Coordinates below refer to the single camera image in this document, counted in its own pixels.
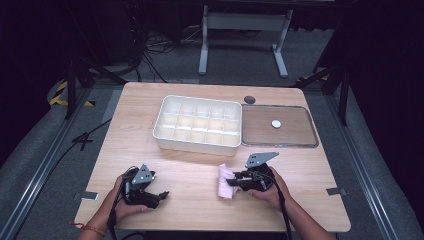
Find white compartment storage box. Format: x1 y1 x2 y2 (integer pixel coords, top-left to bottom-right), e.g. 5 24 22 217
152 94 243 158

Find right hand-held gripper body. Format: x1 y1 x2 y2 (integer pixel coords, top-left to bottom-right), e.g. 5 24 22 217
240 151 280 193

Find pink sock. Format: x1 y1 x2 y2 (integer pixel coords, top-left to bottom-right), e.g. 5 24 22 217
217 162 240 200

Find white metal desk frame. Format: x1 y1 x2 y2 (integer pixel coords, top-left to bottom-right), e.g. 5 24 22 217
198 4 294 79

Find aluminium floor rail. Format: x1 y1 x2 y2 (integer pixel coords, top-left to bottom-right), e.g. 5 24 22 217
0 87 94 240
324 94 401 240

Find black tripod stand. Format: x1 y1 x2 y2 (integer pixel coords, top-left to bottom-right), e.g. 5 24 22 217
293 13 351 127
64 6 128 120

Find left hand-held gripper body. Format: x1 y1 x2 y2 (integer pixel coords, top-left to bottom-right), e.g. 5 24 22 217
121 163 162 210

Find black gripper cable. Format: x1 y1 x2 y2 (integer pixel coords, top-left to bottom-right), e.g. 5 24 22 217
105 165 146 240
259 170 294 240

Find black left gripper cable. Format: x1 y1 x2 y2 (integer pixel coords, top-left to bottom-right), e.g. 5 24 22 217
105 165 146 240

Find clear lid with white knob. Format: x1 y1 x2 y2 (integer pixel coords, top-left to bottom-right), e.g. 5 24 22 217
240 103 320 149

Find person's left hand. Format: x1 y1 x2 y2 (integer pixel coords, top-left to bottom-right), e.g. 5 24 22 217
105 175 150 222

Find black floor cables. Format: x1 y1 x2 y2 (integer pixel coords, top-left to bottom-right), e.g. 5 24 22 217
109 3 208 84

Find person's right hand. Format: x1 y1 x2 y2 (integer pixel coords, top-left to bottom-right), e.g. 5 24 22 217
247 165 292 213

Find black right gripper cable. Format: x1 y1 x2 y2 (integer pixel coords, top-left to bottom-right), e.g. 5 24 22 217
259 170 294 240

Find red orange bracelet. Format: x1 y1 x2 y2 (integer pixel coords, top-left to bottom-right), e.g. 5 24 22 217
67 221 107 238

